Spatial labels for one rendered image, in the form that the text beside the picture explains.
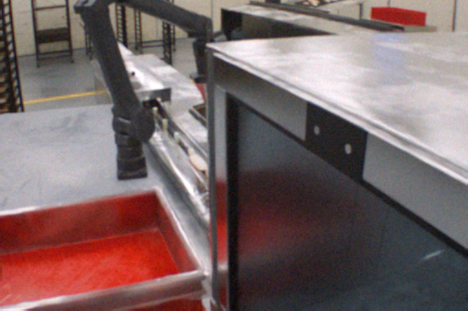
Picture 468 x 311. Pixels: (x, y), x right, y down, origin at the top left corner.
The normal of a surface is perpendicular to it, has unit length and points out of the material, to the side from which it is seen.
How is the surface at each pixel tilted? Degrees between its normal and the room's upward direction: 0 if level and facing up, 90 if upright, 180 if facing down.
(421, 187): 90
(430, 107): 0
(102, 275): 0
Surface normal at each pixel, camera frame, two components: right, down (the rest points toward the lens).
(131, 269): -0.01, -0.93
